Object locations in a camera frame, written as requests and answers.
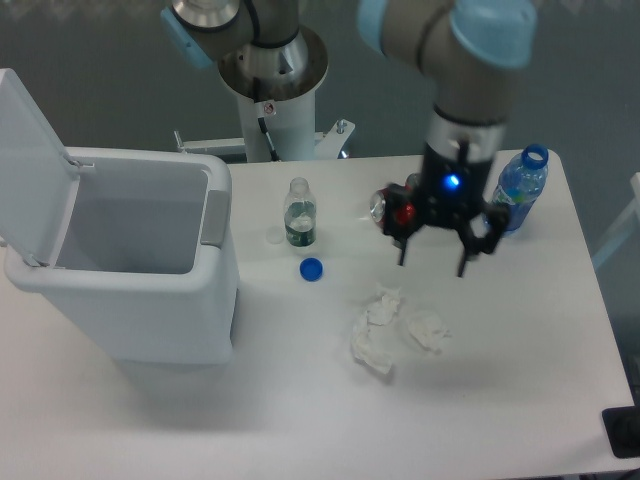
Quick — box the crumpled white tissue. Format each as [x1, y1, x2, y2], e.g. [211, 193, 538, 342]
[350, 324, 393, 375]
[405, 310, 451, 354]
[366, 283, 402, 326]

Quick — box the white plastic trash can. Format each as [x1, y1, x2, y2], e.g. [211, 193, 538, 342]
[5, 147, 239, 365]

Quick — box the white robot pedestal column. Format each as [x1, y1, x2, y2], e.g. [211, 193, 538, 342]
[218, 26, 328, 162]

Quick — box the white trash can lid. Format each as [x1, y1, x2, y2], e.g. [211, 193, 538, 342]
[1, 69, 93, 267]

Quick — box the crumpled white tissue right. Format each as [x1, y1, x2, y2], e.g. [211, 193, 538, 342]
[405, 310, 451, 354]

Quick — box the blue bottle cap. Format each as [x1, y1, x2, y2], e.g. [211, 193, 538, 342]
[299, 257, 324, 282]

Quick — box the white table support frame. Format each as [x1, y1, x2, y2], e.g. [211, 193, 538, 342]
[173, 119, 356, 163]

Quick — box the blue plastic water bottle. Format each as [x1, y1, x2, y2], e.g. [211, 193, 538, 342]
[490, 144, 549, 237]

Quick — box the clear green-label plastic bottle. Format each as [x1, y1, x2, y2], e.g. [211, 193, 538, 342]
[283, 177, 316, 247]

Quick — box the crumpled white tissue lower left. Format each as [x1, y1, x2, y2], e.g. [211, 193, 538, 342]
[350, 324, 393, 375]

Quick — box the white frame at right edge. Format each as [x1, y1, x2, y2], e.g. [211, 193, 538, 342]
[591, 172, 639, 271]

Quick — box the black device at table corner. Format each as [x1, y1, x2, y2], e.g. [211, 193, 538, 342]
[602, 406, 639, 459]

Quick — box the crushed red soda can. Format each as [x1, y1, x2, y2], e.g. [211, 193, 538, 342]
[369, 172, 420, 229]

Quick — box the black cable on pedestal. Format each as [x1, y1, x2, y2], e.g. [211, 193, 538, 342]
[252, 77, 281, 162]

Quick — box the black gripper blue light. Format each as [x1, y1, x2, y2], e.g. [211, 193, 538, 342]
[382, 139, 512, 278]

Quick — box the crumpled white tissue upper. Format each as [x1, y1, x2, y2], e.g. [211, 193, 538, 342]
[366, 283, 402, 326]

